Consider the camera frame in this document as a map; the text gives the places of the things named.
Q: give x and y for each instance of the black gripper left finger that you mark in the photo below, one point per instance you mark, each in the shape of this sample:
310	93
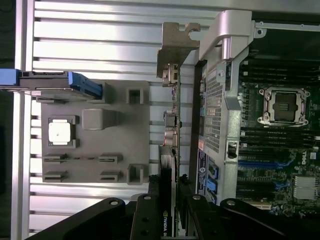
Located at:
146	217

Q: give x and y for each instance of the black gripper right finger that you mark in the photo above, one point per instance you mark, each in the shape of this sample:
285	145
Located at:
200	220

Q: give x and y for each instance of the blue expansion slot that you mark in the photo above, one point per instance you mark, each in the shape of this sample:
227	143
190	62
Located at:
262	163

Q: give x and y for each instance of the green RAM stick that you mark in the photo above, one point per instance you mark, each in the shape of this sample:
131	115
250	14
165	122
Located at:
82	158

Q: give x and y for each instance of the grey parts rack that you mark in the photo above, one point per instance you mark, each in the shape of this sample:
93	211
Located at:
100	140

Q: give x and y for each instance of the green motherboard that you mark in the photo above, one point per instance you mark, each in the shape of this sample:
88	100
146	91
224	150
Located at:
275	150

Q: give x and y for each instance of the open black PC case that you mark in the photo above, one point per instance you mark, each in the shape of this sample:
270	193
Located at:
232	120

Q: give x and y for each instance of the silver chipset heat sink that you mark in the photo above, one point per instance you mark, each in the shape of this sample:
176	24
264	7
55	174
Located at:
306	187

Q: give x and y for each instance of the silver CPU chip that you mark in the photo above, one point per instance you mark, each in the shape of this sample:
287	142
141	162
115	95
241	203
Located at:
60	132

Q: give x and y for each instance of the CPU socket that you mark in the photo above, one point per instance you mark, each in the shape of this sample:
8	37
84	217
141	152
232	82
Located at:
283	105

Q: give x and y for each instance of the hard disk in blue caddy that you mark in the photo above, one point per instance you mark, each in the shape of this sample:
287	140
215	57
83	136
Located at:
50	80

